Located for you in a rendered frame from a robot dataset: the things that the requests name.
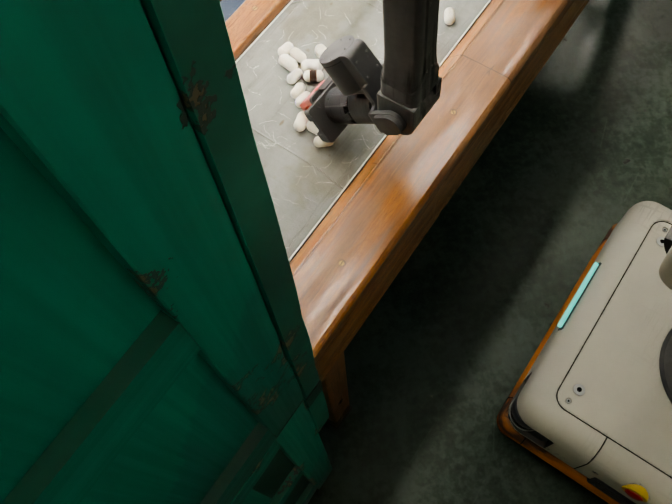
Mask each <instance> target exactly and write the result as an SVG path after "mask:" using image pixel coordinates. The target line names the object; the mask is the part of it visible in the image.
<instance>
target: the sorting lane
mask: <svg viewBox="0 0 672 504"><path fill-rule="evenodd" d="M491 1H492V0H440V3H439V18H438V33H437V62H438V63H439V68H440V67H441V66H442V65H443V63H444V62H445V61H446V59H447V58H448V57H449V55H450V54H451V53H452V52H453V50H454V49H455V48H456V46H457V45H458V44H459V43H460V41H461V40H462V39H463V37H464V36H465V35H466V33H467V32H468V31H469V30H470V28H471V27H472V26H473V24H474V23H475V22H476V20H477V19H478V18H479V17H480V15H481V14H482V13H483V11H484V10H485V9H486V7H487V6H488V5H489V4H490V2H491ZM448 7H452V8H453V9H454V10H455V22H454V23H453V24H452V25H447V24H446V23H445V22H444V11H445V9H446V8H448ZM347 35H352V36H353V37H354V38H355V39H357V38H359V39H362V40H363V41H364V42H365V43H366V44H367V45H368V47H369V48H370V50H371V51H372V52H373V54H374V55H375V56H376V58H377V59H378V60H379V62H380V63H381V64H383V63H384V31H383V3H382V0H291V1H290V2H289V3H288V5H287V6H286V7H285V8H284V9H283V10H282V11H281V12H280V13H279V14H278V15H277V17H276V18H275V19H274V20H273V21H272V22H271V23H270V24H269V25H268V26H267V28H266V29H265V30H264V31H263V32H262V33H261V34H260V35H259V36H258V37H257V38H256V40H255V41H254V42H253V43H252V44H251V45H250V46H249V47H248V48H247V49H246V50H245V52H244V53H243V54H242V55H241V56H240V57H239V58H238V59H237V60H236V61H235V62H236V66H237V70H238V74H239V78H240V82H241V86H242V90H243V94H244V98H245V101H246V106H247V110H248V114H249V118H250V123H251V127H252V131H253V135H254V139H255V142H256V146H257V149H258V152H259V156H260V159H261V163H262V166H263V170H264V173H265V176H266V180H267V183H268V187H269V190H270V194H271V197H272V201H273V204H274V208H275V211H276V215H277V219H278V222H279V226H280V230H281V234H282V237H283V241H284V245H285V249H286V252H287V256H288V260H289V263H290V262H291V260H292V259H293V258H294V257H295V255H296V254H297V253H298V251H299V250H300V249H301V248H302V246H303V245H304V244H305V242H306V241H307V240H308V238H309V237H310V236H311V235H312V233H313V232H314V231H315V229H316V228H317V227H318V225H319V224H320V223H321V222H322V220H323V219H324V218H325V216H326V215H327V214H328V212H329V211H330V210H331V209H332V207H333V206H334V205H335V203H336V202H337V201H338V199H339V198H340V197H341V196H342V194H343V193H344V192H345V190H346V189H347V188H348V187H349V185H350V184H351V183H352V181H353V180H354V179H355V177H356V176H357V175H358V174H359V172H360V171H361V170H362V168H363V167H364V166H365V164H366V163H367V162H368V161H369V159H370V158H371V157H372V155H373V154H374V153H375V151H376V150H377V149H378V148H379V146H380V145H381V144H382V142H383V141H384V140H385V139H386V137H387V136H388V135H385V134H384V133H380V131H379V130H378V128H377V127H376V126H375V124H348V125H347V127H346V128H345V129H344V130H343V131H342V132H341V134H340V135H339V136H338V137H337V138H336V140H335V141H334V143H333V145H332V146H328V147H316V146H315V145H314V142H313V141H314V138H315V137H317V136H318V135H316V134H314V133H311V132H310V131H308V129H307V125H306V128H305V130H303V131H301V132H298V131H296V130H295V129H294V126H293V125H294V122H295V120H296V118H297V115H298V113H299V112H301V111H303V110H302V108H299V107H297V106H296V105H295V100H296V99H294V98H292V97H291V94H290V93H291V90H292V89H293V88H294V87H295V85H296V84H297V83H299V82H302V83H304V84H305V87H306V89H305V91H308V92H310V93H311V92H312V91H313V90H314V89H315V88H316V87H317V86H318V85H319V84H320V83H321V82H322V81H323V80H326V79H327V78H328V76H329V75H328V73H327V72H326V71H325V69H324V68H323V69H322V70H321V71H322V72H323V74H324V78H323V80H322V81H320V82H307V81H305V80H304V78H303V75H302V77H301V78H300V79H299V80H298V81H297V82H296V83H295V84H289V83H288V82H287V76H288V75H289V74H290V73H291V72H292V71H289V70H287V69H286V68H284V67H283V66H281V65H280V64H279V61H278V59H279V55H278V49H279V48H280V47H281V46H282V45H283V44H284V43H286V42H291V43H292V44H293V46H294V47H296V48H299V49H300V50H301V51H302V52H303V53H305V55H306V59H319V58H318V56H317V55H316V53H315V47H316V45H318V44H323V45H324V46H325V47H326V48H327V47H328V46H330V45H331V44H332V43H333V42H335V41H336V40H338V39H340V38H342V37H344V36H347ZM305 91H304V92H305Z"/></svg>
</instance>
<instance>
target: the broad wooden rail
mask: <svg viewBox="0 0 672 504"><path fill-rule="evenodd" d="M588 2H589V0H492V1H491V2H490V4H489V5H488V6H487V7H486V9H485V10H484V11H483V13H482V14H481V15H480V17H479V18H478V19H477V20H476V22H475V23H474V24H473V26H472V27H471V28H470V30H469V31H468V32H467V33H466V35H465V36H464V37H463V39H462V40H461V41H460V43H459V44H458V45H457V46H456V48H455V49H454V50H453V52H452V53H451V54H450V55H449V57H448V58H447V59H446V61H445V62H444V63H443V65H442V66H441V67H440V68H439V76H440V77H442V81H441V93H440V98H439V99H438V100H437V102H436V103H435V104H434V106H433V107H432V108H431V109H430V111H429V112H428V113H427V115H426V116H425V117H424V118H423V120H422V121H421V122H420V124H419V125H418V126H417V127H416V129H415V130H414V131H413V133H412V134H410V135H401V134H399V135H388V136H387V137H386V139H385V140H384V141H383V142H382V144H381V145H380V146H379V148H378V149H377V150H376V151H375V153H374V154H373V155H372V157H371V158H370V159H369V161H368V162H367V163H366V164H365V166H364V167H363V168H362V170H361V171H360V172H359V174H358V175H357V176H356V177H355V179H354V180H353V181H352V183H351V184H350V185H349V187H348V188H347V189H346V190H345V192H344V193H343V194H342V196H341V197H340V198H339V199H338V201H337V202H336V203H335V205H334V206H333V207H332V209H331V210H330V211H329V212H328V214H327V215H326V216H325V218H324V219H323V220H322V222H321V223H320V224H319V225H318V227H317V228H316V229H315V231H314V232H313V233H312V235H311V236H310V237H309V238H308V240H307V241H306V242H305V244H304V245H303V246H302V248H301V249H300V250H299V251H298V253H297V254H296V255H295V257H294V258H293V259H292V260H291V262H290V263H289V264H290V267H291V271H292V275H293V279H294V282H295V286H296V290H297V294H298V299H299V303H300V308H301V314H302V317H303V320H304V323H305V326H306V329H307V332H308V336H309V339H310V342H311V346H312V351H313V356H314V361H315V367H316V369H317V371H318V375H319V379H320V380H321V383H322V382H323V381H324V379H325V378H326V376H327V375H328V373H329V372H330V371H331V369H332V368H333V366H334V365H335V363H336V362H337V361H338V359H339V358H340V356H341V355H342V353H343V352H344V351H345V349H346V348H347V346H348V345H349V343H350V342H351V341H352V339H353V338H354V336H355V335H356V333H357V332H358V331H359V329H360V328H361V326H362V325H363V323H364V322H365V321H366V319H367V318H368V316H369V315H370V313H371V312H372V311H373V309H374V308H375V306H376V305H377V303H378V302H379V301H380V299H381V298H382V296H383V295H384V293H385V292H386V291H387V289H388V288H389V286H390V285H391V283H392V282H393V281H394V279H395V278H396V276H397V275H398V273H399V272H400V271H401V269H402V268H403V266H404V265H405V263H406V262H407V261H408V259H409V258H410V256H411V255H412V253H413V252H414V251H415V249H416V248H417V246H418V245H419V243H420V242H421V241H422V239H423V238H424V236H425V235H426V233H427V232H428V231H429V229H430V228H431V226H432V225H433V223H434V222H435V221H436V219H437V218H438V216H439V214H440V212H441V211H442V209H443V208H444V207H445V206H446V205H447V203H448V202H449V201H450V199H451V198H452V196H453V195H454V193H455V192H456V191H457V189H458V188H459V186H460V185H461V183H462V182H463V181H464V179H465V178H466V176H467V175H468V173H469V172H470V171H471V169H472V168H473V166H474V165H475V163H476V162H477V161H478V159H479V158H480V156H481V155H482V153H483V152H484V151H485V149H486V148H487V146H488V145H489V143H490V142H491V140H492V139H493V138H494V136H495V135H496V133H497V132H498V130H499V129H500V128H501V126H502V125H503V123H504V122H505V120H506V119H507V118H508V116H509V115H510V113H511V112H512V110H513V109H514V108H515V106H516V105H517V103H518V102H519V100H520V99H521V98H522V96H523V95H524V93H525V92H526V90H527V89H528V88H529V86H530V85H531V83H532V82H533V80H534V79H535V78H536V76H537V75H538V73H539V72H540V70H541V69H542V68H543V66H544V65H545V63H546V62H547V60H548V59H549V58H550V56H551V55H552V53H553V52H554V50H555V49H556V48H557V46H558V45H559V43H560V42H561V40H562V39H563V38H564V36H565V35H566V33H567V32H568V30H569V29H570V28H571V26H572V25H573V23H574V22H575V20H576V19H577V18H578V16H579V15H580V13H581V12H582V10H583V9H584V8H585V6H586V5H587V3H588Z"/></svg>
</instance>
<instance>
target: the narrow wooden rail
mask: <svg viewBox="0 0 672 504"><path fill-rule="evenodd" d="M290 1H291V0H245V1H244V3H243V4H242V5H241V6H240V7H239V8H238V9H237V10H236V11H235V12H234V13H233V14H232V15H231V16H230V17H229V18H228V19H227V20H226V22H225V24H226V27H227V31H228V35H229V39H230V43H231V47H232V51H233V54H234V58H235V61H236V60H237V59H238V58H239V57H240V56H241V55H242V54H243V53H244V52H245V50H246V49H247V48H248V47H249V46H250V45H251V44H252V43H253V42H254V41H255V40H256V38H257V37H258V36H259V35H260V34H261V33H262V32H263V31H264V30H265V29H266V28H267V26H268V25H269V24H270V23H271V22H272V21H273V20H274V19H275V18H276V17H277V15H278V14H279V13H280V12H281V11H282V10H283V9H284V8H285V7H286V6H287V5H288V3H289V2H290Z"/></svg>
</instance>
